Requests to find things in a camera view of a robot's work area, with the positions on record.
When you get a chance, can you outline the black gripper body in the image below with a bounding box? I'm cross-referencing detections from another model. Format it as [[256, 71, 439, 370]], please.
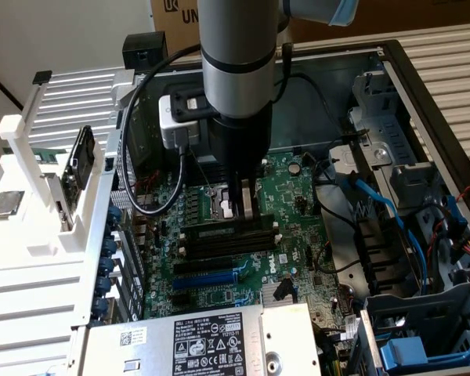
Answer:
[[210, 103, 275, 183]]

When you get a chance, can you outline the green RAM stick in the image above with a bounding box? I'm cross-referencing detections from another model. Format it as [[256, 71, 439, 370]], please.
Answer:
[[30, 147, 70, 165], [182, 213, 279, 239]]

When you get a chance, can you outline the black RAM slot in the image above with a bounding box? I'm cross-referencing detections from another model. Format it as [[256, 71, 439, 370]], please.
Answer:
[[186, 234, 281, 254], [187, 239, 282, 260], [183, 229, 280, 248]]

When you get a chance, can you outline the metal CPU socket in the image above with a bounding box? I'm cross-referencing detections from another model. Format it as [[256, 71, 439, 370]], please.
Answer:
[[203, 183, 259, 220]]

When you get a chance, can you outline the metal socket locking lever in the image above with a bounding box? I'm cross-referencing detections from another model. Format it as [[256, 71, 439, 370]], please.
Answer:
[[190, 150, 215, 193]]

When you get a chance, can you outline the green Dell motherboard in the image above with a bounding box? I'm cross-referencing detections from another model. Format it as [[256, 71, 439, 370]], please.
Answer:
[[135, 150, 361, 326]]

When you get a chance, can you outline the long black expansion slot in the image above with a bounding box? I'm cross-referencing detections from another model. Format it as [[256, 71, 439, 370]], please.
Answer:
[[173, 256, 234, 277]]

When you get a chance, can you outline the open metal PC case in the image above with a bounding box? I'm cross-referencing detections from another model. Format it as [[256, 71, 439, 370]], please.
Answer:
[[74, 37, 470, 376]]

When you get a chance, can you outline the long blue expansion slot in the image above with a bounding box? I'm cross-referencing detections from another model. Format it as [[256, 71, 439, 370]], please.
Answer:
[[172, 269, 238, 291]]

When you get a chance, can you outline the silver chipset heatsink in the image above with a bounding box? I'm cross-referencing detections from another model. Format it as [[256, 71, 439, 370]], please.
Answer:
[[262, 280, 298, 306]]

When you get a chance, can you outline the black plastic box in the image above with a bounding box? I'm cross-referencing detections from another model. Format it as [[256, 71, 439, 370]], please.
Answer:
[[122, 32, 169, 76]]

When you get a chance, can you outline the brown cardboard box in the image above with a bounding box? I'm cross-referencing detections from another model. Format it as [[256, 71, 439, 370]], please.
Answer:
[[287, 0, 470, 42], [149, 0, 203, 35]]

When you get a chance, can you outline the metal disk bay cage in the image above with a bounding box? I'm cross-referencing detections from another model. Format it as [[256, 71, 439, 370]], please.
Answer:
[[328, 70, 446, 215]]

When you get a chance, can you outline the black graphics card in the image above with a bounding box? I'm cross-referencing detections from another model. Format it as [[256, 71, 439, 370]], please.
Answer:
[[42, 124, 99, 234]]

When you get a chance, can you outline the grey power supply unit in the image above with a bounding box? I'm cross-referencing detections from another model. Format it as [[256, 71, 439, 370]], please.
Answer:
[[76, 301, 323, 376]]

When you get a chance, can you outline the small black cap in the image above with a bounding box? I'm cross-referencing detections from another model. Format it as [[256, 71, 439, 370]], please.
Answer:
[[30, 69, 53, 86]]

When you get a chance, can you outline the white parts rack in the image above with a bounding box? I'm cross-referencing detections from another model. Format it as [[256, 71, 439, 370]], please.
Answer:
[[0, 70, 117, 275]]

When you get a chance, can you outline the blue plastic disk caddy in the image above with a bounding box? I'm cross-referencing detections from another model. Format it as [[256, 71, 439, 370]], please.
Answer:
[[378, 335, 470, 371]]

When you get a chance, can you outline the silver CPU chip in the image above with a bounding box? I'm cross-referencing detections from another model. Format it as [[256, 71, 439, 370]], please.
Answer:
[[0, 190, 26, 219]]

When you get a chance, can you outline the thick black camera cable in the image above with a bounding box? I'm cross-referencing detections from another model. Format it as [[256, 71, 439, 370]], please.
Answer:
[[119, 43, 204, 217]]

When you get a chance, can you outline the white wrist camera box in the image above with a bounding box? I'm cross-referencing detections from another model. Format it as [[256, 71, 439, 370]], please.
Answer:
[[157, 89, 220, 150]]

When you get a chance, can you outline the flat black cable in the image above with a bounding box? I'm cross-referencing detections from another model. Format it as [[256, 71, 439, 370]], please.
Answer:
[[280, 42, 295, 103]]

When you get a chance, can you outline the thin black cable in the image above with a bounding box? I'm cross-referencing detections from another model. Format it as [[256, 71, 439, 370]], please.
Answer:
[[291, 74, 367, 140]]

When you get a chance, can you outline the blue data wire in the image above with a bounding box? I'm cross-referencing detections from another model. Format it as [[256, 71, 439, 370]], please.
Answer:
[[350, 174, 436, 298]]

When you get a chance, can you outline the black plastic bracket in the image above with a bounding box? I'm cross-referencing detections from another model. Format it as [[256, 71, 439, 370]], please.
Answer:
[[352, 217, 414, 301]]

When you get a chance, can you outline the grey disk bay frame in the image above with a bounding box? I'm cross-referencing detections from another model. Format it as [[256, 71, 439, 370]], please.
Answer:
[[358, 281, 470, 376]]

